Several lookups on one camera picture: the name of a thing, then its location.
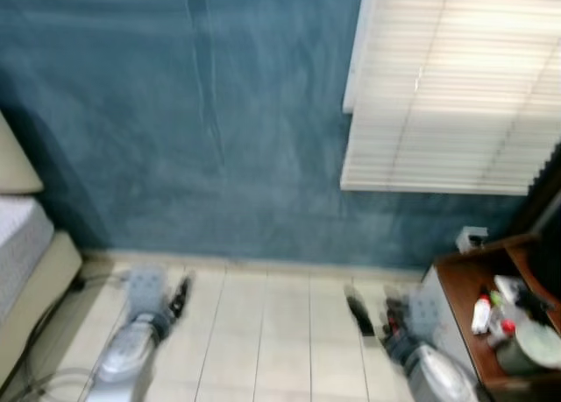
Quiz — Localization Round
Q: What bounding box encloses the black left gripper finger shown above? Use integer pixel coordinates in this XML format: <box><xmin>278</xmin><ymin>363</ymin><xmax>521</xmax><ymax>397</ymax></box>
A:
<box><xmin>170</xmin><ymin>274</ymin><xmax>195</xmax><ymax>324</ymax></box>

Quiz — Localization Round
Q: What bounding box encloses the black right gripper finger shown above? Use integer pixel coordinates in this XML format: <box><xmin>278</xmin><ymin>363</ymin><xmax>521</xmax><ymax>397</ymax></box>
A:
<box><xmin>345</xmin><ymin>286</ymin><xmax>379</xmax><ymax>339</ymax></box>

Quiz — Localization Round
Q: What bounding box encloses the brown wooden nightstand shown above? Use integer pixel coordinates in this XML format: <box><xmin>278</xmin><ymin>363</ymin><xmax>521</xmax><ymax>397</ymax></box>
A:
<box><xmin>419</xmin><ymin>234</ymin><xmax>561</xmax><ymax>402</ymax></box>

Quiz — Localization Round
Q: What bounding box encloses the white bottle with red cap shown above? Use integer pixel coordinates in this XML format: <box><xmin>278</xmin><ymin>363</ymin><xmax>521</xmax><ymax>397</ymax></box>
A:
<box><xmin>472</xmin><ymin>291</ymin><xmax>493</xmax><ymax>335</ymax></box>

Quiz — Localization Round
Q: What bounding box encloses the green pot with lid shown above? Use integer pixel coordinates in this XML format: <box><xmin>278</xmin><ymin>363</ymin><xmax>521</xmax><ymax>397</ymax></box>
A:
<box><xmin>494</xmin><ymin>321</ymin><xmax>561</xmax><ymax>377</ymax></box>

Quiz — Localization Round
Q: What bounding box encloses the white bed sheet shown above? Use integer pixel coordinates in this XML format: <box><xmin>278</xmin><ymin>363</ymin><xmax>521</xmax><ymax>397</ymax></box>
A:
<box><xmin>0</xmin><ymin>195</ymin><xmax>55</xmax><ymax>326</ymax></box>

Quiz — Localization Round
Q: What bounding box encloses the dark wooden cabinet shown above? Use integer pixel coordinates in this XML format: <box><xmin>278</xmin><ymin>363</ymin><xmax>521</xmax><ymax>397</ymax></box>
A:
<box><xmin>512</xmin><ymin>145</ymin><xmax>561</xmax><ymax>294</ymax></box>

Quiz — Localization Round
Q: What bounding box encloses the beige bed headboard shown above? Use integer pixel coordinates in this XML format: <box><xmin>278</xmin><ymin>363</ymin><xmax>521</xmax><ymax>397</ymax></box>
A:
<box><xmin>0</xmin><ymin>111</ymin><xmax>44</xmax><ymax>196</ymax></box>

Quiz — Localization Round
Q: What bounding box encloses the white window blind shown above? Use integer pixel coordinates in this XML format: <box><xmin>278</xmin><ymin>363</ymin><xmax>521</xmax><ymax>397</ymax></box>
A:
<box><xmin>340</xmin><ymin>0</ymin><xmax>561</xmax><ymax>196</ymax></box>

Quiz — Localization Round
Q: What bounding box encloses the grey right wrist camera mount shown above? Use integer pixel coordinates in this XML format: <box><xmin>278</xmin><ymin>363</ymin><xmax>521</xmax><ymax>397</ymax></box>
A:
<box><xmin>407</xmin><ymin>288</ymin><xmax>445</xmax><ymax>343</ymax></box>

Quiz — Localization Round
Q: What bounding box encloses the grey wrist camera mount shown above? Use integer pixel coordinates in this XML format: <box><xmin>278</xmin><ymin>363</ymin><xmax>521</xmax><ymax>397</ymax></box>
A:
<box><xmin>126</xmin><ymin>265</ymin><xmax>169</xmax><ymax>322</ymax></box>
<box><xmin>407</xmin><ymin>288</ymin><xmax>445</xmax><ymax>343</ymax></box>

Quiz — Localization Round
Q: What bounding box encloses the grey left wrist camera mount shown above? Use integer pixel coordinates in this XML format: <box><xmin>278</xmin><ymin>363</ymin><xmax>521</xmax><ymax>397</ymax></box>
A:
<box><xmin>126</xmin><ymin>265</ymin><xmax>169</xmax><ymax>322</ymax></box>

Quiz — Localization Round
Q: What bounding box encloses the beige bed frame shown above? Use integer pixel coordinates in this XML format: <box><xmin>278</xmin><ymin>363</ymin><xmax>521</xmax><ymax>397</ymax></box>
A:
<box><xmin>0</xmin><ymin>230</ymin><xmax>85</xmax><ymax>389</ymax></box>

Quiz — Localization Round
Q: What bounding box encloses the black floor cable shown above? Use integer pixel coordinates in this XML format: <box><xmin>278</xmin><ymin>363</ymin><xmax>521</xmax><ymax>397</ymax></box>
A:
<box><xmin>0</xmin><ymin>274</ymin><xmax>124</xmax><ymax>402</ymax></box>

